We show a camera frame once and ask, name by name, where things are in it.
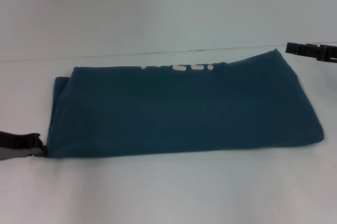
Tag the blue shirt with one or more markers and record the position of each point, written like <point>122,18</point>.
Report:
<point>184,108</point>

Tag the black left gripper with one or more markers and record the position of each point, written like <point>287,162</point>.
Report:
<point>18,145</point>

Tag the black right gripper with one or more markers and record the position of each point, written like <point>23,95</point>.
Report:
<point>329,53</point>

